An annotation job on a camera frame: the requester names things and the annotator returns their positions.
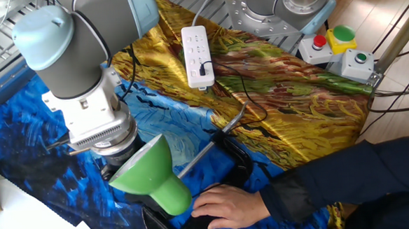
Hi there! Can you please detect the blue yellow painting cloth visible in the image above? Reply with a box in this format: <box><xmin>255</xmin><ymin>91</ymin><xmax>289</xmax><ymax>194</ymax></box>
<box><xmin>0</xmin><ymin>0</ymin><xmax>382</xmax><ymax>229</ymax></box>

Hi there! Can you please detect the grey power strip cable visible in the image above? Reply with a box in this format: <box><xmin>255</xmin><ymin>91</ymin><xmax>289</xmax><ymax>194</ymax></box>
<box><xmin>188</xmin><ymin>0</ymin><xmax>222</xmax><ymax>27</ymax></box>

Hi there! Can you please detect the yellow box green button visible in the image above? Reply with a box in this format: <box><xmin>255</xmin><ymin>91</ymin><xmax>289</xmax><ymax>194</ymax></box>
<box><xmin>325</xmin><ymin>23</ymin><xmax>359</xmax><ymax>56</ymax></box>

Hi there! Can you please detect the green desk lamp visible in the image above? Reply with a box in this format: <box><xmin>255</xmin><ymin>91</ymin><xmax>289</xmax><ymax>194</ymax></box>
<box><xmin>106</xmin><ymin>132</ymin><xmax>195</xmax><ymax>225</ymax></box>

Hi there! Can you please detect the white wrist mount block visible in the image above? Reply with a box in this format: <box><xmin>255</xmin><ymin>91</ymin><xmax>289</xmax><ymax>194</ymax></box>
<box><xmin>40</xmin><ymin>64</ymin><xmax>139</xmax><ymax>153</ymax></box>

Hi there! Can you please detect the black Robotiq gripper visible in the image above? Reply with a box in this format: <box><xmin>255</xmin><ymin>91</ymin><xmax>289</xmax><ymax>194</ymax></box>
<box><xmin>99</xmin><ymin>141</ymin><xmax>147</xmax><ymax>181</ymax></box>

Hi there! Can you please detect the thin black lamp cable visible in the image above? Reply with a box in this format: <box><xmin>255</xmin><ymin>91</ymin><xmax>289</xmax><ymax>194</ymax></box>
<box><xmin>186</xmin><ymin>57</ymin><xmax>274</xmax><ymax>199</ymax></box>

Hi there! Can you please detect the white foam board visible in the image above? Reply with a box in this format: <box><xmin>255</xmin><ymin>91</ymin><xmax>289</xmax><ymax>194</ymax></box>
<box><xmin>0</xmin><ymin>174</ymin><xmax>104</xmax><ymax>229</ymax></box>

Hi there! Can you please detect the grey box red button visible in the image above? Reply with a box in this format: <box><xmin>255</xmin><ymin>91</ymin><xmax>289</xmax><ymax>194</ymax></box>
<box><xmin>296</xmin><ymin>33</ymin><xmax>336</xmax><ymax>67</ymax></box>

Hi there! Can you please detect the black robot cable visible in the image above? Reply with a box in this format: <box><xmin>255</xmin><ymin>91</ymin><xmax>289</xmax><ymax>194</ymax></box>
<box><xmin>108</xmin><ymin>43</ymin><xmax>140</xmax><ymax>101</ymax></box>

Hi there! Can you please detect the grey box small green button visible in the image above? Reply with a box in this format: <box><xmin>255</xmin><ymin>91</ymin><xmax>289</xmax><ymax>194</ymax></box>
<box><xmin>326</xmin><ymin>47</ymin><xmax>377</xmax><ymax>86</ymax></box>

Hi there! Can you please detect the aluminium frame post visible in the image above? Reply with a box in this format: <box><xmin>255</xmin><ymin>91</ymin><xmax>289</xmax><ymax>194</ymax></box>
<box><xmin>361</xmin><ymin>5</ymin><xmax>409</xmax><ymax>89</ymax></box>

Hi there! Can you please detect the person's right hand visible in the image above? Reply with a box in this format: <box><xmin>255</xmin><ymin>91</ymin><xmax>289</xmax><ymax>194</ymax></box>
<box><xmin>189</xmin><ymin>180</ymin><xmax>272</xmax><ymax>229</ymax></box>

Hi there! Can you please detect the right forearm dark sleeve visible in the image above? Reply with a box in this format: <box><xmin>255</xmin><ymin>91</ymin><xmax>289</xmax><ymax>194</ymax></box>
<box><xmin>256</xmin><ymin>130</ymin><xmax>409</xmax><ymax>225</ymax></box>

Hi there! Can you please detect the black floor cable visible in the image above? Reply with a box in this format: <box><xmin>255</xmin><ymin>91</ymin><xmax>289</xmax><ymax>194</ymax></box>
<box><xmin>355</xmin><ymin>64</ymin><xmax>409</xmax><ymax>137</ymax></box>
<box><xmin>369</xmin><ymin>0</ymin><xmax>409</xmax><ymax>55</ymax></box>
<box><xmin>366</xmin><ymin>85</ymin><xmax>409</xmax><ymax>115</ymax></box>

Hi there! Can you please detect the white power strip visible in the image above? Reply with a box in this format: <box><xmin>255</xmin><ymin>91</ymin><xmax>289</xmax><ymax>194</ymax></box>
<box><xmin>180</xmin><ymin>25</ymin><xmax>216</xmax><ymax>92</ymax></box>

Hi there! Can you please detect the silver robot mounting plate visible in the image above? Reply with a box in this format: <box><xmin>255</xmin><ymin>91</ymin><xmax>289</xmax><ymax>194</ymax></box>
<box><xmin>224</xmin><ymin>0</ymin><xmax>305</xmax><ymax>41</ymax></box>

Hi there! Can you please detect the black metal C-clamp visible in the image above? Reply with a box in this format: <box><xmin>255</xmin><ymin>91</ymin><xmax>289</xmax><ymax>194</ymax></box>
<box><xmin>136</xmin><ymin>100</ymin><xmax>258</xmax><ymax>229</ymax></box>

